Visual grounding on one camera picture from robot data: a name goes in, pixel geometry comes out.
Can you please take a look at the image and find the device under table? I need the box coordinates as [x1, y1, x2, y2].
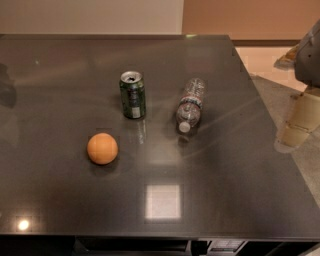
[209, 240, 245, 253]

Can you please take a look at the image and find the green soda can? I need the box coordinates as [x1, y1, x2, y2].
[119, 71, 146, 119]

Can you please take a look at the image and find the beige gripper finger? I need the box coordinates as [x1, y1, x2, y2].
[274, 45, 299, 70]
[274, 87, 320, 153]

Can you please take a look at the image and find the orange ball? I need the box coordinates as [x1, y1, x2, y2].
[87, 133, 118, 165]

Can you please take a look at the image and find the clear plastic water bottle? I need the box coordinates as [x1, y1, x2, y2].
[176, 78, 206, 133]

